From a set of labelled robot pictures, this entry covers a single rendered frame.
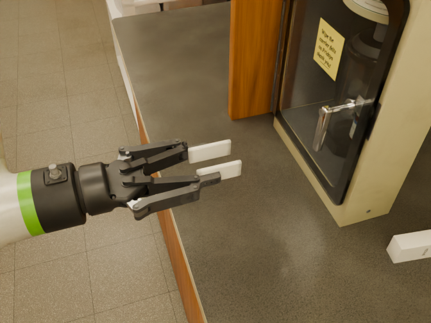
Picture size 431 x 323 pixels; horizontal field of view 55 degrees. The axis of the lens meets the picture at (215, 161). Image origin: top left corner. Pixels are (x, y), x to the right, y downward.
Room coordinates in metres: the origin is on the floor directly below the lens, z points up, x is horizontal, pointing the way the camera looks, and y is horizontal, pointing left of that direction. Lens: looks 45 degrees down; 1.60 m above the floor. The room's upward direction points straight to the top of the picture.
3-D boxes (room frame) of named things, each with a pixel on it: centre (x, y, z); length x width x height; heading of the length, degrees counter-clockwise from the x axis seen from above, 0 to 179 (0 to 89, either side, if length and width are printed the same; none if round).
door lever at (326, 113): (0.51, -0.19, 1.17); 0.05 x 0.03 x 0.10; 108
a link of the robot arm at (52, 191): (0.38, 0.22, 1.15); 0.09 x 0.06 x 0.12; 18
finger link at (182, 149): (0.45, 0.09, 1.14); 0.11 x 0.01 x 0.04; 121
